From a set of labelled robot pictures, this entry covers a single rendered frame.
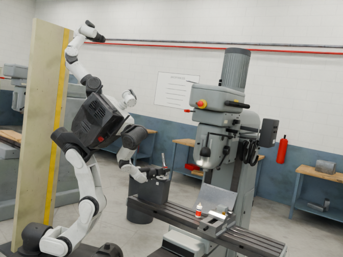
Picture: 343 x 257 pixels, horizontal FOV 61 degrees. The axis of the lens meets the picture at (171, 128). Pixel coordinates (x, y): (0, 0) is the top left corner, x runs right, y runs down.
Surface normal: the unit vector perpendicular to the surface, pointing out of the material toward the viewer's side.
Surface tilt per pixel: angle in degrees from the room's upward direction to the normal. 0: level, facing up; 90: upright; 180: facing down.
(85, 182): 90
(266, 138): 90
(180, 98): 90
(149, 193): 90
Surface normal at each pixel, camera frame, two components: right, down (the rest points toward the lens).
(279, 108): -0.52, 0.01
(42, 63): 0.84, 0.18
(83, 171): -0.21, 0.07
